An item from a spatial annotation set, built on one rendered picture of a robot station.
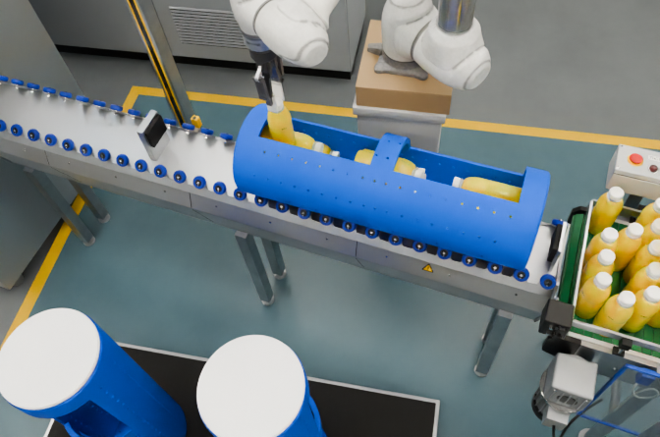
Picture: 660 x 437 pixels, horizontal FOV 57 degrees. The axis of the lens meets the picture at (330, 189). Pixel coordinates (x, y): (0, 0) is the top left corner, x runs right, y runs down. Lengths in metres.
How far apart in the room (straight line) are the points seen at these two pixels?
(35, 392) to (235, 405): 0.53
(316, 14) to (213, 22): 2.19
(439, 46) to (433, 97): 0.28
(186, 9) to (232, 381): 2.32
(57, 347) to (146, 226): 1.47
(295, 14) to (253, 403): 0.94
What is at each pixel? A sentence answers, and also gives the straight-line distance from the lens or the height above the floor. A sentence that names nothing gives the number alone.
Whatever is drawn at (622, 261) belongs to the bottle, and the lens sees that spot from 1.96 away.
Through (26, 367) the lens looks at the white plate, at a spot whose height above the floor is 1.04.
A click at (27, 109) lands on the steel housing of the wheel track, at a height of 0.93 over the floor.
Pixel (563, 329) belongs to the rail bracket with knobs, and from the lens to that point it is 1.78.
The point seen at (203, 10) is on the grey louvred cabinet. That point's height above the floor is 0.47.
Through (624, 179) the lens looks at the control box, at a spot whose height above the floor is 1.06.
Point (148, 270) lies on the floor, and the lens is 3.10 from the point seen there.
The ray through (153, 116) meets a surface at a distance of 2.14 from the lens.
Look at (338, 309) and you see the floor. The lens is 2.82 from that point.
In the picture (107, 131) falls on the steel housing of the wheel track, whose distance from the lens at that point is 2.38.
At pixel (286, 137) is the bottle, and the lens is 1.80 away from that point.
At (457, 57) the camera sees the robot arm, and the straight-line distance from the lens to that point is 1.83.
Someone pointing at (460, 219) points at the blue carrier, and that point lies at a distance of 1.67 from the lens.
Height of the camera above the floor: 2.59
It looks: 56 degrees down
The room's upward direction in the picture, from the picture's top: 7 degrees counter-clockwise
